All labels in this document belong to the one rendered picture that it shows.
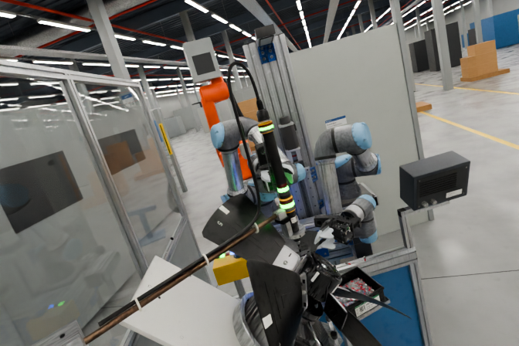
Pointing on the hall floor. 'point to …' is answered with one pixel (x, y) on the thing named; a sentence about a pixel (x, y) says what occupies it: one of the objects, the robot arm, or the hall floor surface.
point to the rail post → (420, 304)
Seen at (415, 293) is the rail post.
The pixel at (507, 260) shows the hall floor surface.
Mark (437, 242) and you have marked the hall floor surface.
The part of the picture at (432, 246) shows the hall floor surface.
